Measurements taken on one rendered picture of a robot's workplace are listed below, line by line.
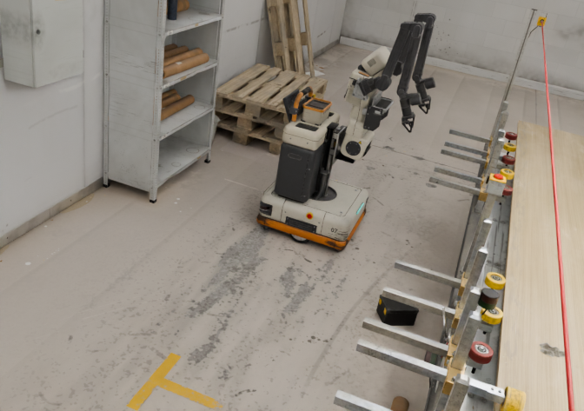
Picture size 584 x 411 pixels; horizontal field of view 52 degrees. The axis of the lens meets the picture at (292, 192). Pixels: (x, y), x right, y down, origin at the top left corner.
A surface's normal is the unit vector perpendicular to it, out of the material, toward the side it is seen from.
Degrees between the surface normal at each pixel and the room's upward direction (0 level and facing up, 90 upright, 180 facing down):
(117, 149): 90
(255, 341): 0
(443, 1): 90
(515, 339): 0
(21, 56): 90
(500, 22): 90
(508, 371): 0
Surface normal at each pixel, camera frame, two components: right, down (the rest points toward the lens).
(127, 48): -0.35, 0.38
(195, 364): 0.14, -0.88
